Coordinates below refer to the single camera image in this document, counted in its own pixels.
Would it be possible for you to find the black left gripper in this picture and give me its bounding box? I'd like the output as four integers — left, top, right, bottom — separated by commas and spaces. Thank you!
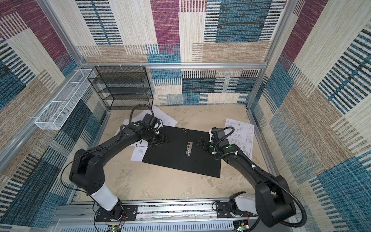
145, 130, 171, 147

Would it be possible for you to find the red and black ring binder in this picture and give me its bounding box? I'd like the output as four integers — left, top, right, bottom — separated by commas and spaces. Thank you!
142, 126, 221, 178

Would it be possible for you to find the white technical drawing sheet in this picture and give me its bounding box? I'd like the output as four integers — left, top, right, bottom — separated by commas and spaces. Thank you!
225, 119, 255, 159

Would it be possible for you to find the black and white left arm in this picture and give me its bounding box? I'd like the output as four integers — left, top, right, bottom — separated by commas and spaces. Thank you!
70, 119, 168, 214

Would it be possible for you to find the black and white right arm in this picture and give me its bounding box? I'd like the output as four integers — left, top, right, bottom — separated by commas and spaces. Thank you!
195, 138, 305, 228

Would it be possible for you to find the white text paper back sheet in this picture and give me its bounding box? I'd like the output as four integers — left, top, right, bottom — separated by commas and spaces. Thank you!
132, 106, 178, 127

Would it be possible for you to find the white text paper sheet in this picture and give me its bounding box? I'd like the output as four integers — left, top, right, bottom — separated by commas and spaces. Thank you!
132, 106, 178, 127
117, 122, 137, 139

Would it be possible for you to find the white text paper middle sheet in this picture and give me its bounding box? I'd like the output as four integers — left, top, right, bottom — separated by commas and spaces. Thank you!
117, 122, 137, 139

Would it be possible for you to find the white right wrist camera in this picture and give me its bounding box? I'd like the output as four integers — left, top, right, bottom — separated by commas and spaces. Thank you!
209, 127, 225, 144

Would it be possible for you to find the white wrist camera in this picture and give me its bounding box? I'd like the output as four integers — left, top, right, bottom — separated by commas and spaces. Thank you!
141, 114, 162, 131
209, 127, 225, 144

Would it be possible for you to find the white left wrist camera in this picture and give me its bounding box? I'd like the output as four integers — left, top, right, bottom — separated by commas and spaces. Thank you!
141, 114, 162, 131

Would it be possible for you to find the black wire mesh file rack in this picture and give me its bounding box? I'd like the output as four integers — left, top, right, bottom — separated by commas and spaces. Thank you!
88, 66, 154, 110

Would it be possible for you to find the aluminium front rail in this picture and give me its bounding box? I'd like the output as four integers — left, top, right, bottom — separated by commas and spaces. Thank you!
52, 198, 296, 225

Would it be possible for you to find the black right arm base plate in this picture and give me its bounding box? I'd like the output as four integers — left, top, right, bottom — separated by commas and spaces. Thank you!
211, 201, 257, 218

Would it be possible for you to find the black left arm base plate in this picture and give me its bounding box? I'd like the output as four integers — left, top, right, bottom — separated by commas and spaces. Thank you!
95, 205, 138, 222

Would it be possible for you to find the white wire mesh tray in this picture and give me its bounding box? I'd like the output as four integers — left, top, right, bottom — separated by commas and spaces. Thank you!
34, 69, 91, 130

